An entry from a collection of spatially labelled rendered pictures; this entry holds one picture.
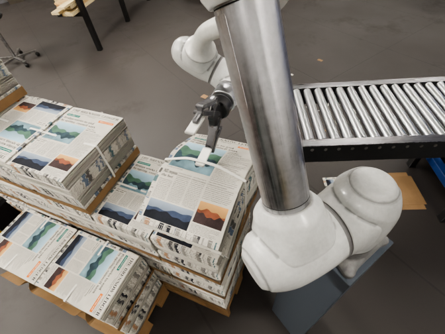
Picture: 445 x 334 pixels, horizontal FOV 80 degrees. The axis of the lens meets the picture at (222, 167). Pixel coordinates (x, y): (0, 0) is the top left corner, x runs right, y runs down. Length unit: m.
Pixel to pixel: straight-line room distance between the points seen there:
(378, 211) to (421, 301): 1.46
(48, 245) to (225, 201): 1.03
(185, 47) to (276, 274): 0.72
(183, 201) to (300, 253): 0.40
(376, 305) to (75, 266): 1.64
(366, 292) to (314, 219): 1.43
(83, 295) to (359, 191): 1.15
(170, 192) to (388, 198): 0.58
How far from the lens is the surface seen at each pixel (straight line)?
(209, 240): 0.78
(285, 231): 0.54
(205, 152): 0.85
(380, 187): 0.66
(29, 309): 2.25
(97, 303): 1.33
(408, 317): 2.01
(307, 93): 1.73
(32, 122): 1.45
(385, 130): 1.59
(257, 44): 0.43
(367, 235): 0.67
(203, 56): 0.92
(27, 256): 1.61
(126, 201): 1.22
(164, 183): 0.87
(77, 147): 1.19
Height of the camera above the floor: 1.75
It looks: 49 degrees down
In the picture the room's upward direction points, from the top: 6 degrees counter-clockwise
